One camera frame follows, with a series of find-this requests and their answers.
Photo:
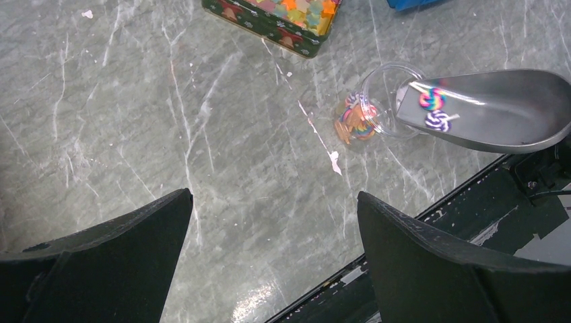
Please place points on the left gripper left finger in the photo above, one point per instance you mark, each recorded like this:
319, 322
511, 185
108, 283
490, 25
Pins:
117, 271

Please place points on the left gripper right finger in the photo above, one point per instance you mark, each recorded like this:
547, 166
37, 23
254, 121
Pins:
423, 274

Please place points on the clear plastic cup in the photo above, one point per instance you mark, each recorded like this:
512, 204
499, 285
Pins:
368, 113

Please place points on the metal scoop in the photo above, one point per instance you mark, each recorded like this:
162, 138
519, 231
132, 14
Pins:
505, 111

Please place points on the blue bin of lollipops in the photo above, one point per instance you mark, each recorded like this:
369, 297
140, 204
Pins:
402, 5

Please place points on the candy tin with gummies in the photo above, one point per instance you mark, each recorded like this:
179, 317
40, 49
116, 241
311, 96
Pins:
301, 26

